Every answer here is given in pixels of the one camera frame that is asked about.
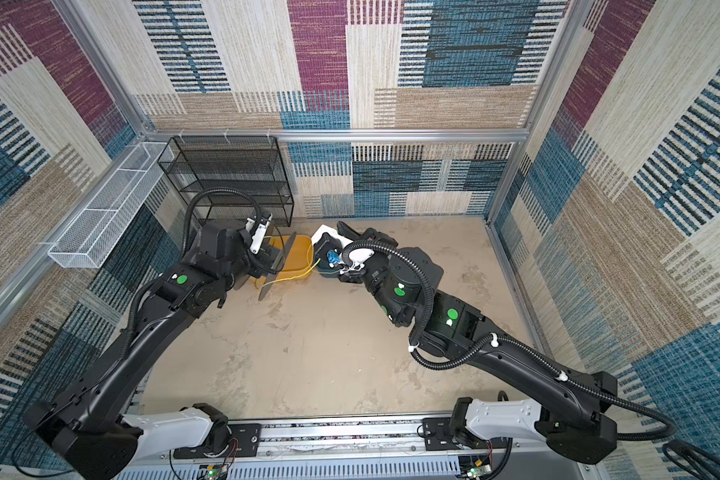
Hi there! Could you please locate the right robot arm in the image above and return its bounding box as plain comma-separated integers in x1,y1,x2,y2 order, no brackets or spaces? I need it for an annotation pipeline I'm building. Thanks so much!
328,221,677,465

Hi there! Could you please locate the black wire mesh shelf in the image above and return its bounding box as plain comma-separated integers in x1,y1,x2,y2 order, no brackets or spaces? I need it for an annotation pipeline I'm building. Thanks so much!
158,136,294,226

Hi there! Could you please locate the yellow plastic bin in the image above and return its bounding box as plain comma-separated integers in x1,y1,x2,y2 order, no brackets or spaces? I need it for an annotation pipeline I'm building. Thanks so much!
253,234,314,290

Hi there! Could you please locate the dark grey perforated spool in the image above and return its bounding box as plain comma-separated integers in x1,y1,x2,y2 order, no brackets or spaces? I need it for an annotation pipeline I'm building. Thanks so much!
258,233,297,301

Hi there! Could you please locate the teal plastic bin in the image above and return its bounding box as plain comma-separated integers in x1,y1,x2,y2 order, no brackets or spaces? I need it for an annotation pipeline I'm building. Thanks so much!
316,259,355,283

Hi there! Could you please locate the yellow cable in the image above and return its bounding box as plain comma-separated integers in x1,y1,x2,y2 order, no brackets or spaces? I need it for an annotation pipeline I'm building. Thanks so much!
262,235,322,284

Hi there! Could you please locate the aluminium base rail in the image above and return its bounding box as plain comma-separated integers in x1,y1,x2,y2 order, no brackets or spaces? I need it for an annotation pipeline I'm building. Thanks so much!
118,412,599,479

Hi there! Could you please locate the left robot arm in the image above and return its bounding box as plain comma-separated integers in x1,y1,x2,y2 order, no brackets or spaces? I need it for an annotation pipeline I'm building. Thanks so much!
23,187,274,479

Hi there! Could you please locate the white wire mesh basket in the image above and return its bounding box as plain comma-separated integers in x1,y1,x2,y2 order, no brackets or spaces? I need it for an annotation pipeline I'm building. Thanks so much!
48,142,173,269

